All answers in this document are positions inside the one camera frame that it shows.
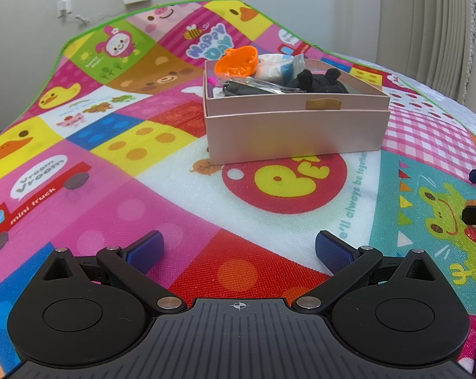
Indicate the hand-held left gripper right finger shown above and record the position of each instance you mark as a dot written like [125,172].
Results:
[333,253]

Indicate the white wall socket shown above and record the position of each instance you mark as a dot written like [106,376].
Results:
[64,7]

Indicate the colourful cartoon play mat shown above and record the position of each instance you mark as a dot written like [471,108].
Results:
[143,189]

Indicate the dark plastic packet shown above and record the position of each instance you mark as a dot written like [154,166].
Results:
[242,88]

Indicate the orange plastic toy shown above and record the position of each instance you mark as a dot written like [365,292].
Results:
[236,63]

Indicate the beige curtain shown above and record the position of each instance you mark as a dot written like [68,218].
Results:
[427,27]

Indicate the blue and white packet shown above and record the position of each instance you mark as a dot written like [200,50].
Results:
[271,69]

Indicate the black plush toy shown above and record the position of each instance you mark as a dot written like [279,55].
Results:
[321,83]

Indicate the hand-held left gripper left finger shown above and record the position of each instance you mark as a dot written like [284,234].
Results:
[145,248]

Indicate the pink cardboard box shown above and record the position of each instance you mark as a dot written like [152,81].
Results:
[293,134]

